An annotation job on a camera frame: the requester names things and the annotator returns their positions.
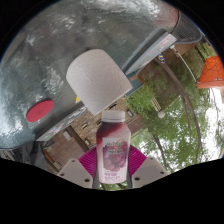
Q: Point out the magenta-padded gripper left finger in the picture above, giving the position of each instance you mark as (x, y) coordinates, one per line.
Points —
(76, 173)

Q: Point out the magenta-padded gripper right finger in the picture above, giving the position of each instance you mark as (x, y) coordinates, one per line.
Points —
(148, 170)

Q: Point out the purple juice bottle white cap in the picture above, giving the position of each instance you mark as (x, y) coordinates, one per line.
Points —
(112, 150)

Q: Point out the black laptop with stickers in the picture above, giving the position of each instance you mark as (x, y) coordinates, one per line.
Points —
(60, 121)

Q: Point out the flat round red coaster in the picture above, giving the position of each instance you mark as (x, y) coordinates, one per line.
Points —
(40, 110)

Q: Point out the yellow card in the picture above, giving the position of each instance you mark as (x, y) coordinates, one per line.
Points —
(77, 99)

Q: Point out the white cup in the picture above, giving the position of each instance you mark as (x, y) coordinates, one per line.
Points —
(100, 80)

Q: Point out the orange canopy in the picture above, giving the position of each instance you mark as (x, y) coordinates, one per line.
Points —
(211, 73)

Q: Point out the grey laptop with stickers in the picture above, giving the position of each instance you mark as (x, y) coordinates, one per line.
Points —
(151, 53)

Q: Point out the lamp post with white globe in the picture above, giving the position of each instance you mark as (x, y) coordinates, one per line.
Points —
(161, 114)

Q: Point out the blue yellow striped post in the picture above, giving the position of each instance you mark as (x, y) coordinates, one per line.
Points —
(161, 59)

